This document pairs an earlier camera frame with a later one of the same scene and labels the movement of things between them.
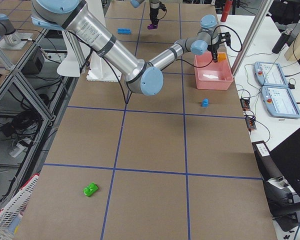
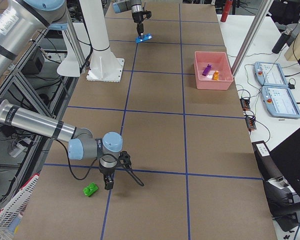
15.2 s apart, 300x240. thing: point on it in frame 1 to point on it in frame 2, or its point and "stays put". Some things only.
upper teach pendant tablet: (268, 74) stays put
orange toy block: (221, 56) to (216, 76)
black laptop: (292, 157) stays put
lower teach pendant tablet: (279, 102) stays put
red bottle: (228, 5) stays put
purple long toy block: (151, 26) to (207, 69)
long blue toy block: (124, 31) to (146, 37)
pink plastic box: (210, 75) stays put
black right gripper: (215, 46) to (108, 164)
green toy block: (90, 189) stays put
